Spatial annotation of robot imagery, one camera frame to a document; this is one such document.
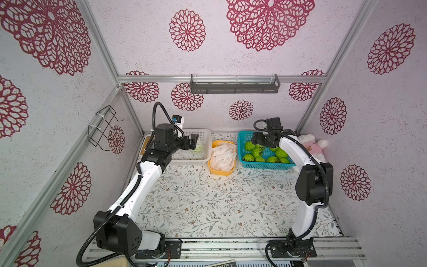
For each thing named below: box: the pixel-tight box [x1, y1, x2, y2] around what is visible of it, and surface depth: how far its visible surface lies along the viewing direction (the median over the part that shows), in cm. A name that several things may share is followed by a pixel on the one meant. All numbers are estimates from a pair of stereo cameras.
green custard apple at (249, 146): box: [244, 141, 256, 152], surface depth 108 cm
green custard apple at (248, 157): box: [242, 153, 255, 162], surface depth 102 cm
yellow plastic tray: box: [207, 140, 237, 177], surface depth 99 cm
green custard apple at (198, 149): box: [192, 145, 204, 154], surface depth 105 cm
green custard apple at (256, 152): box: [251, 147, 263, 159], surface depth 105 cm
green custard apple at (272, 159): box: [266, 155, 279, 163], surface depth 99 cm
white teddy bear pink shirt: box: [297, 134, 329, 163], surface depth 102 cm
